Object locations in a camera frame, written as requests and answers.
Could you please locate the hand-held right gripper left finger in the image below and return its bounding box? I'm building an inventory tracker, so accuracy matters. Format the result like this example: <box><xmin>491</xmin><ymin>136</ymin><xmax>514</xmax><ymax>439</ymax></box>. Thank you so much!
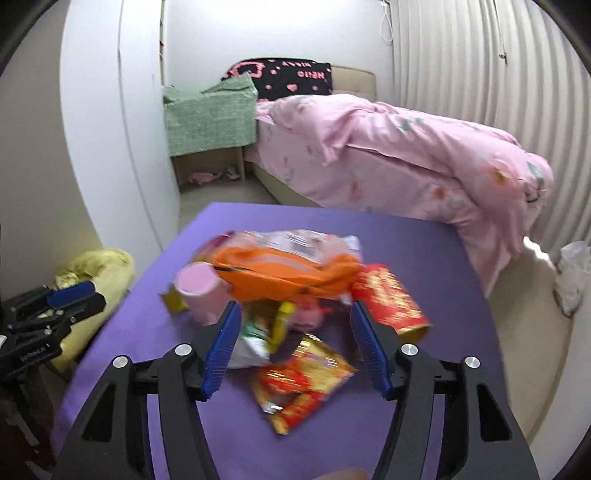
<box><xmin>51</xmin><ymin>300</ymin><xmax>243</xmax><ymax>480</ymax></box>

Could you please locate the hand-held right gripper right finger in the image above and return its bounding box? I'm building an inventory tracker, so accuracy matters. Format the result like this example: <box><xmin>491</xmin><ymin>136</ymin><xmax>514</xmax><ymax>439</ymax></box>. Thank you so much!
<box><xmin>349</xmin><ymin>300</ymin><xmax>541</xmax><ymax>480</ymax></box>

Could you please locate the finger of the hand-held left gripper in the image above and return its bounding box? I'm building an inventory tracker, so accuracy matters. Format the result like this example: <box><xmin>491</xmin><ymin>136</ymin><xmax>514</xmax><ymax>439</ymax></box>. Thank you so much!
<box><xmin>46</xmin><ymin>294</ymin><xmax>107</xmax><ymax>331</ymax></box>
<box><xmin>9</xmin><ymin>280</ymin><xmax>97</xmax><ymax>315</ymax></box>

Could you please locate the yellow plastic bag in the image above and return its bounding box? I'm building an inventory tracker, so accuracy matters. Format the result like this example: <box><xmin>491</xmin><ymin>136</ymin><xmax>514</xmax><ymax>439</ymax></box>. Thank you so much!
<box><xmin>51</xmin><ymin>249</ymin><xmax>137</xmax><ymax>374</ymax></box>

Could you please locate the red yellow snack wrapper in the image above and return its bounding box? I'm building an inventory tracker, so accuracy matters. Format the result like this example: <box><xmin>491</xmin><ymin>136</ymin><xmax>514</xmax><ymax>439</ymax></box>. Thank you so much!
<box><xmin>252</xmin><ymin>335</ymin><xmax>358</xmax><ymax>435</ymax></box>

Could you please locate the orange snack bag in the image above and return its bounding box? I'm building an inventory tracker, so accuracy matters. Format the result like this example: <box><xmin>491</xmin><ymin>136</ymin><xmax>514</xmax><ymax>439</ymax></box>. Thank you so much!
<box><xmin>198</xmin><ymin>230</ymin><xmax>363</xmax><ymax>304</ymax></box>

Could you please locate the pink cup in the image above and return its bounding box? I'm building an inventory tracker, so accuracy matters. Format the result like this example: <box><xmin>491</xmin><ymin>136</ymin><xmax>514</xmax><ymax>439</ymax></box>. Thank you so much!
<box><xmin>173</xmin><ymin>262</ymin><xmax>232</xmax><ymax>324</ymax></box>

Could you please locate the red printed can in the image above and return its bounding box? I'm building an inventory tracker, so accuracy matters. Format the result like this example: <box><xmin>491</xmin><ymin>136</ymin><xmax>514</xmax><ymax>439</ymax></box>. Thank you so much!
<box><xmin>351</xmin><ymin>263</ymin><xmax>432</xmax><ymax>344</ymax></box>

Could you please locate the yellow wrapper strip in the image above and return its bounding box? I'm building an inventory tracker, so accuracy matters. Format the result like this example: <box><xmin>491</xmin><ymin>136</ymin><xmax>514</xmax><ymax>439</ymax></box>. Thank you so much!
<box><xmin>270</xmin><ymin>300</ymin><xmax>296</xmax><ymax>352</ymax></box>

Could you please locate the small yellow-green packet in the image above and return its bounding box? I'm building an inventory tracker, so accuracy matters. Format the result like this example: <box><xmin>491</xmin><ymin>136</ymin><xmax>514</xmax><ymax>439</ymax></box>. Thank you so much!
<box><xmin>159</xmin><ymin>284</ymin><xmax>188</xmax><ymax>315</ymax></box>

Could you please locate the small pink packet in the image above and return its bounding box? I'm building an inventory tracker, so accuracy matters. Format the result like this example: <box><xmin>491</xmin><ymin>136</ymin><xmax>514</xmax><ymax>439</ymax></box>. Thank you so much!
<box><xmin>293</xmin><ymin>295</ymin><xmax>333</xmax><ymax>330</ymax></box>

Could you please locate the purple mat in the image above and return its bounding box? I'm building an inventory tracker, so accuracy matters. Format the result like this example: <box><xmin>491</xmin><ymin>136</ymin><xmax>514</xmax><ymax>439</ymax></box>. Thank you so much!
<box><xmin>51</xmin><ymin>202</ymin><xmax>509</xmax><ymax>480</ymax></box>

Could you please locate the beige bed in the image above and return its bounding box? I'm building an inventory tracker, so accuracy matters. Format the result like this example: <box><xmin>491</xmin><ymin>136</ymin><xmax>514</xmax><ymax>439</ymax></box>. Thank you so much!
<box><xmin>245</xmin><ymin>65</ymin><xmax>462</xmax><ymax>222</ymax></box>

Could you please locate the cardboard nightstand box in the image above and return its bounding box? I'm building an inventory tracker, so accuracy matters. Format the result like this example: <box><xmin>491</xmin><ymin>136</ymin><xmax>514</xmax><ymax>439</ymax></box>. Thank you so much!
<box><xmin>171</xmin><ymin>147</ymin><xmax>245</xmax><ymax>193</ymax></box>

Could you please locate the white wardrobe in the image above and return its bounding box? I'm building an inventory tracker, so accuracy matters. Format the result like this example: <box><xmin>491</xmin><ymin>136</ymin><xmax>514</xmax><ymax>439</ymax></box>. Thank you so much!
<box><xmin>60</xmin><ymin>0</ymin><xmax>182</xmax><ymax>259</ymax></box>

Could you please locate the pink floral duvet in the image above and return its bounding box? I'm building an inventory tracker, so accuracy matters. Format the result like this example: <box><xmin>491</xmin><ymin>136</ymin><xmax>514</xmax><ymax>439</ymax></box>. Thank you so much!
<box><xmin>245</xmin><ymin>92</ymin><xmax>555</xmax><ymax>296</ymax></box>

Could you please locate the white plastic bag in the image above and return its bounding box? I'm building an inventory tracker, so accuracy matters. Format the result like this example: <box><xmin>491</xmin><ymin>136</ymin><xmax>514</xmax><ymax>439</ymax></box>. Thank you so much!
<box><xmin>554</xmin><ymin>240</ymin><xmax>591</xmax><ymax>317</ymax></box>

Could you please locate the green checked cloth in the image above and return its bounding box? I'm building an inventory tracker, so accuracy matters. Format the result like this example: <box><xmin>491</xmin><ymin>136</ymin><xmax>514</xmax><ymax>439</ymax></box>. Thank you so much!
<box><xmin>163</xmin><ymin>74</ymin><xmax>258</xmax><ymax>158</ymax></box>

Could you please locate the black pink-print pillow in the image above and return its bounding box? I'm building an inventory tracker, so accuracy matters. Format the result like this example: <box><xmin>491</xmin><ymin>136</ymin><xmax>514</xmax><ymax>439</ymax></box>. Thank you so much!
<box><xmin>221</xmin><ymin>58</ymin><xmax>333</xmax><ymax>101</ymax></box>

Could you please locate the white pleated curtain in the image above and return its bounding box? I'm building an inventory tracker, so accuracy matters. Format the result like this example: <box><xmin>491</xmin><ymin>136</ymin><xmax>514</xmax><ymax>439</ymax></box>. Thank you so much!
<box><xmin>385</xmin><ymin>0</ymin><xmax>591</xmax><ymax>287</ymax></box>

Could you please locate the white curtain cord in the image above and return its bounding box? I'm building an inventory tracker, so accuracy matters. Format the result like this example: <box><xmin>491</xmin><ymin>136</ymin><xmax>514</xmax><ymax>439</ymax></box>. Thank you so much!
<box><xmin>381</xmin><ymin>0</ymin><xmax>394</xmax><ymax>44</ymax></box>

